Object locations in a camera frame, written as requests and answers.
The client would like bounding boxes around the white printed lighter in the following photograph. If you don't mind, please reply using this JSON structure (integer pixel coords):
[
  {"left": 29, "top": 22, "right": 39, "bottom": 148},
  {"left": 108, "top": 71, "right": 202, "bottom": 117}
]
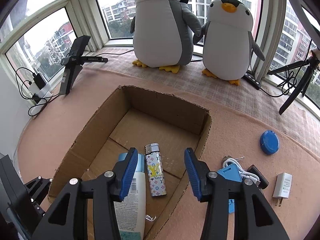
[{"left": 144, "top": 143, "right": 167, "bottom": 197}]

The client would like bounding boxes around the large penguin plush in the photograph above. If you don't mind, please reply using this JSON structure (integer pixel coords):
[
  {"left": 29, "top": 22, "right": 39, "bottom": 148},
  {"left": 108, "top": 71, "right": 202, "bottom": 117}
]
[{"left": 130, "top": 0, "right": 202, "bottom": 74}]

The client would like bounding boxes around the black bar device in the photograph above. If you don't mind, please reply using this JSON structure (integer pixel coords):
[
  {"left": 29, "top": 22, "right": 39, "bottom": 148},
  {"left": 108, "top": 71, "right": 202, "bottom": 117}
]
[{"left": 244, "top": 72, "right": 262, "bottom": 90}]

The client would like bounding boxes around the pink blanket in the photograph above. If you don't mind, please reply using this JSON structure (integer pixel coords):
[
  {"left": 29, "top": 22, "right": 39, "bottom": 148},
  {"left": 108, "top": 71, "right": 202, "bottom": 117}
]
[{"left": 17, "top": 47, "right": 320, "bottom": 240}]

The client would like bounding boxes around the black cylinder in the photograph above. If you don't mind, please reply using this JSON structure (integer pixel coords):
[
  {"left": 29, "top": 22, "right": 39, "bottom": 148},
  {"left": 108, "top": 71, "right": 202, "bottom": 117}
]
[{"left": 247, "top": 164, "right": 269, "bottom": 189}]

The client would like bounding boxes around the beige checked blanket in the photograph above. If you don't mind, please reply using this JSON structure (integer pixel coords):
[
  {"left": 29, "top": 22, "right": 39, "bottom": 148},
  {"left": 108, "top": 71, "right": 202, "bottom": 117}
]
[{"left": 82, "top": 47, "right": 320, "bottom": 150}]

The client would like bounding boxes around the black charger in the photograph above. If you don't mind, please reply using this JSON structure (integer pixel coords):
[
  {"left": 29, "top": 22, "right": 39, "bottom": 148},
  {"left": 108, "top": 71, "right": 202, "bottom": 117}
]
[{"left": 33, "top": 73, "right": 48, "bottom": 88}]

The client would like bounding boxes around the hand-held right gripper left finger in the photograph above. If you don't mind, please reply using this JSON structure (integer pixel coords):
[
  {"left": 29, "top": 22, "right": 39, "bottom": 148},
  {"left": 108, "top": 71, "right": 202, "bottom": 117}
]
[{"left": 30, "top": 147, "right": 139, "bottom": 240}]

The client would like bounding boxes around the blue phone stand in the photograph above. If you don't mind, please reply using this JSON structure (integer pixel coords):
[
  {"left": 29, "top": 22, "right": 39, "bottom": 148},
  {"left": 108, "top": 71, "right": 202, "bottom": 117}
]
[{"left": 217, "top": 165, "right": 243, "bottom": 215}]

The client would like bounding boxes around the black tripod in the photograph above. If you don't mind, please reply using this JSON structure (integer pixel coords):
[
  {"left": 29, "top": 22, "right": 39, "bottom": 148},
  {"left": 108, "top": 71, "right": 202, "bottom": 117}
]
[{"left": 267, "top": 52, "right": 320, "bottom": 115}]

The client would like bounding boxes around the blue round case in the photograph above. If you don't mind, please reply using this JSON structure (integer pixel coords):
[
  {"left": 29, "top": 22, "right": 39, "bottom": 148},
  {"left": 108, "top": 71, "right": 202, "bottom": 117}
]
[{"left": 259, "top": 129, "right": 280, "bottom": 155}]

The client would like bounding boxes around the silver key with ring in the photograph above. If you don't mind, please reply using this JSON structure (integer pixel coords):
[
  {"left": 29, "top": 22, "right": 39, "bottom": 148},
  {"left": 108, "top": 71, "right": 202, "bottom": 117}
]
[{"left": 222, "top": 156, "right": 246, "bottom": 167}]

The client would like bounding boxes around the white charging cable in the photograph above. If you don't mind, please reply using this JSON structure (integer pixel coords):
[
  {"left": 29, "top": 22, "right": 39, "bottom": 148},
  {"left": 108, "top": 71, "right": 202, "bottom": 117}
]
[{"left": 222, "top": 159, "right": 260, "bottom": 187}]

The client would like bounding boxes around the white power adapter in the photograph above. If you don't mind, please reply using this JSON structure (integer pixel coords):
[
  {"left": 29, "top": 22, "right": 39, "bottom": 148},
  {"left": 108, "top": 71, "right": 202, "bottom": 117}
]
[{"left": 272, "top": 172, "right": 293, "bottom": 207}]

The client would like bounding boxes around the thin black cable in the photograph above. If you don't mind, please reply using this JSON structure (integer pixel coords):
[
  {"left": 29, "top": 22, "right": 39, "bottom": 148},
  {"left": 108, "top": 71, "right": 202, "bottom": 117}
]
[{"left": 84, "top": 49, "right": 135, "bottom": 58}]

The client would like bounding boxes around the small penguin plush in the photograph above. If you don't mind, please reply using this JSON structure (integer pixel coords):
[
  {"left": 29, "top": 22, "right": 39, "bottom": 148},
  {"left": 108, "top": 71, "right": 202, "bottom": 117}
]
[{"left": 192, "top": 0, "right": 265, "bottom": 85}]

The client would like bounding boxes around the cardboard box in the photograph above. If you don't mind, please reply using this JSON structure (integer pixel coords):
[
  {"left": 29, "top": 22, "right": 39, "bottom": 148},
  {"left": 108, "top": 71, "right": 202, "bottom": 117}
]
[{"left": 47, "top": 85, "right": 210, "bottom": 240}]

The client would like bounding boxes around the bundled black cable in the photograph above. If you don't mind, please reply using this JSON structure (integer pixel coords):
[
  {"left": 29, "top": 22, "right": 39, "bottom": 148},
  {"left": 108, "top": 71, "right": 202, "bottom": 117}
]
[{"left": 280, "top": 69, "right": 296, "bottom": 88}]

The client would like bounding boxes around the white power strip with plugs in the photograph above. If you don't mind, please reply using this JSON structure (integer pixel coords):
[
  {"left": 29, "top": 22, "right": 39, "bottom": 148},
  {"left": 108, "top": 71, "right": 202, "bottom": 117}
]
[{"left": 15, "top": 67, "right": 50, "bottom": 117}]

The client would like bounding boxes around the black device stand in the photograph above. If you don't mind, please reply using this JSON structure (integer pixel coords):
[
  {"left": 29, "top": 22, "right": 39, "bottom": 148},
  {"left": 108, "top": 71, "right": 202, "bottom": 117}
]
[{"left": 59, "top": 35, "right": 109, "bottom": 96}]

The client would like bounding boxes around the white lotion tube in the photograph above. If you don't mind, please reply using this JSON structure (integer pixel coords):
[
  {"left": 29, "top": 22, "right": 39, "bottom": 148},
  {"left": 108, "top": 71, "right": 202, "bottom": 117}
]
[{"left": 114, "top": 152, "right": 147, "bottom": 240}]

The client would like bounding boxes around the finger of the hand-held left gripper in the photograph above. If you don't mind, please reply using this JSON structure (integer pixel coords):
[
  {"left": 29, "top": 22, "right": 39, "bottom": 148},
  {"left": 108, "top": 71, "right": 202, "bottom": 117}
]
[{"left": 24, "top": 177, "right": 53, "bottom": 215}]

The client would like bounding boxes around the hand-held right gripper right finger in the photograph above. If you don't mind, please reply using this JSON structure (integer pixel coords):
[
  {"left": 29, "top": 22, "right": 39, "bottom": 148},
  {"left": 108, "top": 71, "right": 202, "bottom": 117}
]
[{"left": 184, "top": 148, "right": 290, "bottom": 240}]

